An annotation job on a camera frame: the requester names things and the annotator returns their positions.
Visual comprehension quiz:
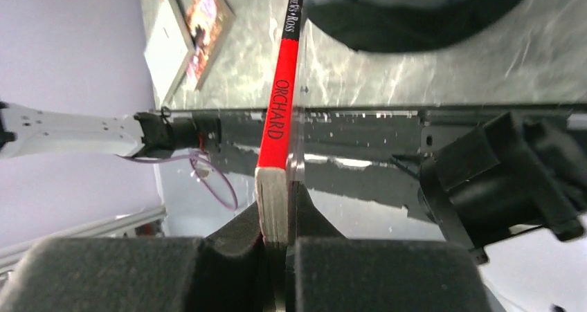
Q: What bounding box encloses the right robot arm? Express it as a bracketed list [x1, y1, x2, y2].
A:
[1, 109, 586, 311]

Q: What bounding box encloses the aluminium frame rail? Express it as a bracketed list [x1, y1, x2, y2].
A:
[1, 205, 166, 274]

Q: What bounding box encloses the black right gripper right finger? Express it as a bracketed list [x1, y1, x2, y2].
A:
[285, 182, 491, 311]

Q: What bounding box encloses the grey notebook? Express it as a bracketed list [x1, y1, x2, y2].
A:
[144, 0, 195, 105]

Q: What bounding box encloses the black student backpack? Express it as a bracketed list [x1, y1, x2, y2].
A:
[305, 0, 522, 53]

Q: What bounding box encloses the dark red book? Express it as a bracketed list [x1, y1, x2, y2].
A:
[255, 0, 303, 248]

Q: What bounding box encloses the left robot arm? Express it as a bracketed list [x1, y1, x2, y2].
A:
[1, 102, 222, 164]

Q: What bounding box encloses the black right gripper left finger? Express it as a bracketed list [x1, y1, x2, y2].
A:
[1, 205, 263, 311]

